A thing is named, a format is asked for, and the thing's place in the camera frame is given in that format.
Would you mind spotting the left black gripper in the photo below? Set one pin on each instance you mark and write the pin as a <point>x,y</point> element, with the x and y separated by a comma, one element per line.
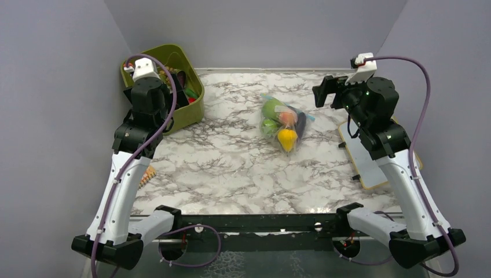
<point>180,100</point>

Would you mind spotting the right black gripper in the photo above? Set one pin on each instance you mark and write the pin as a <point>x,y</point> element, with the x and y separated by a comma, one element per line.
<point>334,84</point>

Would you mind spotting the dark fake eggplant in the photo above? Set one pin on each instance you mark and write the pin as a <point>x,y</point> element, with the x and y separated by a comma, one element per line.
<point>300,124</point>

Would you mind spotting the orange fake peach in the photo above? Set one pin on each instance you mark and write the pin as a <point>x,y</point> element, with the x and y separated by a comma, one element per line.
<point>288,118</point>

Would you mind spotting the clear zip top bag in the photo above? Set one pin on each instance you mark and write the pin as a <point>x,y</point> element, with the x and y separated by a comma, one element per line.
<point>274,139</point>

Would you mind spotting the green fake cabbage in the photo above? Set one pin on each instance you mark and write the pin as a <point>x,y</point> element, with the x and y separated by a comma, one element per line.
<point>272,108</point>

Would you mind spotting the green fake lime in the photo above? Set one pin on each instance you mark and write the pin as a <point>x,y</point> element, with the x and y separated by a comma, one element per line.
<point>269,127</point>

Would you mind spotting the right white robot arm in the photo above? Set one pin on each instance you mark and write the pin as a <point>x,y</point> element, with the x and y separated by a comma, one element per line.
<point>425,234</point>

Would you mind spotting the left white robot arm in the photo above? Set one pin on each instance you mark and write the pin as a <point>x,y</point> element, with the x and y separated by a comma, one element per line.
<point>110,238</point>

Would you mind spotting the white board with yellow rim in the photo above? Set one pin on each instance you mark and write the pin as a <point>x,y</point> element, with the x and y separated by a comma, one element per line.
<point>368,172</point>

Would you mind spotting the orange snack packet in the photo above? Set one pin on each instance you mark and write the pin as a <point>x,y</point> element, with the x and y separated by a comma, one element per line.
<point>150,172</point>

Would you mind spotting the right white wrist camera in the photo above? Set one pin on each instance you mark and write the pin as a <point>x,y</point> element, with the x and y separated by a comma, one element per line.
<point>363,67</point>

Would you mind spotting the black mounting rail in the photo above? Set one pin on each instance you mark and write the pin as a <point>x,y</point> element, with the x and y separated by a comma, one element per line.
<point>256,232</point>

